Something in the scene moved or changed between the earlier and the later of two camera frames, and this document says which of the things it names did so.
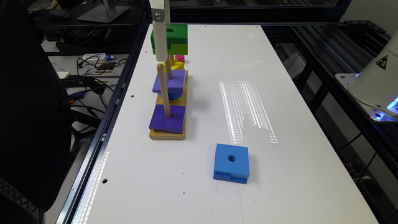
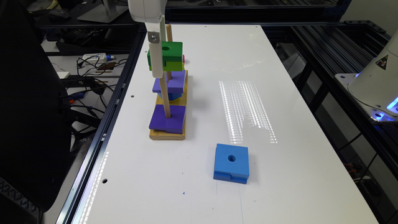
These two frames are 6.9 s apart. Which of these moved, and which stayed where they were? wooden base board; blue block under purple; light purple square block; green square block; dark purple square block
Moved: green square block
Stayed: blue block under purple; dark purple square block; wooden base board; light purple square block
